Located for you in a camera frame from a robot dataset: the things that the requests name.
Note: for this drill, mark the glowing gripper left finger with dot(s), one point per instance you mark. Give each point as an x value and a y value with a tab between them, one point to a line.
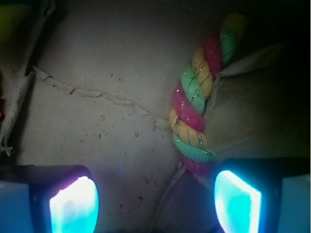
48	199

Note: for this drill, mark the yellow green sponge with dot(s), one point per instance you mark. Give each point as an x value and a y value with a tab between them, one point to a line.
11	16

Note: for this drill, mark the brown paper bag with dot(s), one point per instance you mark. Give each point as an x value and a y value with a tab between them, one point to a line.
112	66

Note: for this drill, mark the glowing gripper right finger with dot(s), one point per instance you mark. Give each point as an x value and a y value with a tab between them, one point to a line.
271	195

